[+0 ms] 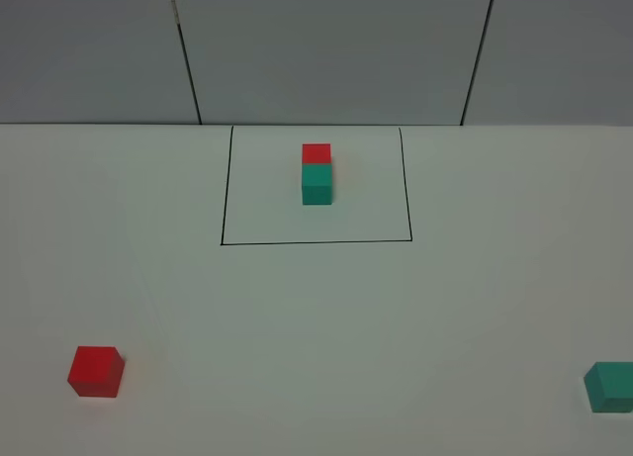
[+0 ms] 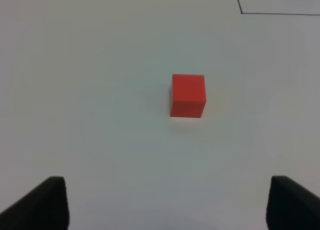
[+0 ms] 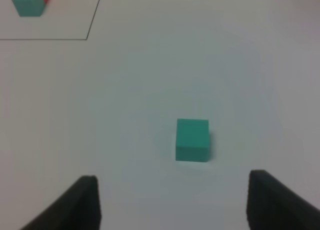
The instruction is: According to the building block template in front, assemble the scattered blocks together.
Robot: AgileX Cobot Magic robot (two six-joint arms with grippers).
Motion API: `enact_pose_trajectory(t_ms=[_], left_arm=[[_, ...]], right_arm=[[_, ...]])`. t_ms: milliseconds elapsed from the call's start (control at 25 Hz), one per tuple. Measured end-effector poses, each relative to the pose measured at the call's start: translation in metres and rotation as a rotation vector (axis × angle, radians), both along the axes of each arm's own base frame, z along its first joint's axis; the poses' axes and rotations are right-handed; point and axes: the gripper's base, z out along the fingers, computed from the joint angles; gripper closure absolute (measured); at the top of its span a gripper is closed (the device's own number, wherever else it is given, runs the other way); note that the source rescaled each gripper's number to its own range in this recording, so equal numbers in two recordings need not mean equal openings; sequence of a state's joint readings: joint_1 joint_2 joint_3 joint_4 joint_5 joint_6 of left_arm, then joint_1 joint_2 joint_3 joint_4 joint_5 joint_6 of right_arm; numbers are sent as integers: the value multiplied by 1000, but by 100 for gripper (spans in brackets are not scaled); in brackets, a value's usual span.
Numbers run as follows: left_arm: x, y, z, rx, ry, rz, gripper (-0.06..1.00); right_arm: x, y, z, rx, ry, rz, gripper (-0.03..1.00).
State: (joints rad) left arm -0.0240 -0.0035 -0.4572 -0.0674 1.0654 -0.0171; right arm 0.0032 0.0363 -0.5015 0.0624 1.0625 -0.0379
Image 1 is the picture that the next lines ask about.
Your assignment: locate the green template block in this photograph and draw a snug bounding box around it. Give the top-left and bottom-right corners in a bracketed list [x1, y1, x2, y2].
[302, 163, 333, 206]

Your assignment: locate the white template sheet black outline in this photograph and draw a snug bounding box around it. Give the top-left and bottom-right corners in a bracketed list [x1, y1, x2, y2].
[223, 126, 412, 245]

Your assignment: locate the red template block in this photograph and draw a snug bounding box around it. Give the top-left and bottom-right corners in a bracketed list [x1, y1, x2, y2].
[302, 143, 331, 164]

